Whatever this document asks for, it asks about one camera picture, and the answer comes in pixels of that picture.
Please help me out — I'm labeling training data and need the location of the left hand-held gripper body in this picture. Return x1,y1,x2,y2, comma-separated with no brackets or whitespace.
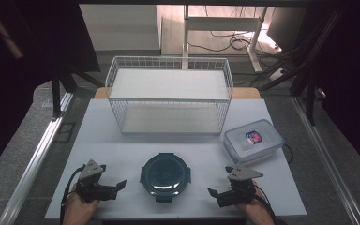
75,158,119,203

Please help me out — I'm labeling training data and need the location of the wooden table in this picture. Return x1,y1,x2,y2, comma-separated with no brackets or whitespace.
93,86,262,100

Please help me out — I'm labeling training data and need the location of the black metal stand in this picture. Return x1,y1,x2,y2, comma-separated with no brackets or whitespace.
51,64,105,122
258,8,345,127

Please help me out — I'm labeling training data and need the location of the person's right hand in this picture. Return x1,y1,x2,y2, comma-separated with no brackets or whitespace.
234,181,276,225

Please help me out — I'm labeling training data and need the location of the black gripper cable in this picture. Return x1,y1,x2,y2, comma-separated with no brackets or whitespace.
59,164,86,225
252,183,277,223

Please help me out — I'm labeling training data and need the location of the round dark teal lid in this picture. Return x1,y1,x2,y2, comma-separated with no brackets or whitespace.
139,152,192,204

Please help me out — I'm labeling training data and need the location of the black cable beside table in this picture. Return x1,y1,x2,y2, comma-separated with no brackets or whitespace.
282,142,295,165

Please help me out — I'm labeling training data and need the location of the person's left hand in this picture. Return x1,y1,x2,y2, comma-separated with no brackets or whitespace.
63,184,101,225

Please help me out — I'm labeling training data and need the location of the dark monitor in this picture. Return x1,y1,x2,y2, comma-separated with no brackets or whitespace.
266,6,308,53

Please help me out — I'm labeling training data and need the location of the dark curtain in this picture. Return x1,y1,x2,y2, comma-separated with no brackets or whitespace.
0,0,101,183
304,0,360,181

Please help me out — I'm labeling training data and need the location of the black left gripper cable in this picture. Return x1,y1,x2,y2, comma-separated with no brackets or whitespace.
59,164,86,225

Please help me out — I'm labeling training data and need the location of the white wire shelf rack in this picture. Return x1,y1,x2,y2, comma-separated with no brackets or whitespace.
105,55,234,136

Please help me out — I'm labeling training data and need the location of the rectangular clear lidded food container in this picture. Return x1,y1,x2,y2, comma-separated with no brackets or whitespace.
223,119,286,166

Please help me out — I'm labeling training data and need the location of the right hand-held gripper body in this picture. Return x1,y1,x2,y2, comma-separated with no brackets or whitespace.
217,165,264,208

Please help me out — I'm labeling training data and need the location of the bundle of black floor cables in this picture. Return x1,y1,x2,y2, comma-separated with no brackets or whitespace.
187,5,298,88

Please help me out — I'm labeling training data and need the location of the aluminium rail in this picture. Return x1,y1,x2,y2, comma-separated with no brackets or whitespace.
0,91,75,225
291,95,360,225

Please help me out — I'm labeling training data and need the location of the white desk frame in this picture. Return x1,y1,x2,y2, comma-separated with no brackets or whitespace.
182,4,268,73

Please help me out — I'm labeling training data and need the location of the white cabinet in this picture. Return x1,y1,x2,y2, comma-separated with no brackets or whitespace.
79,4,163,53

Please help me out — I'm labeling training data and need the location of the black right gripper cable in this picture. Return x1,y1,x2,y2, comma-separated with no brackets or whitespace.
252,183,277,223

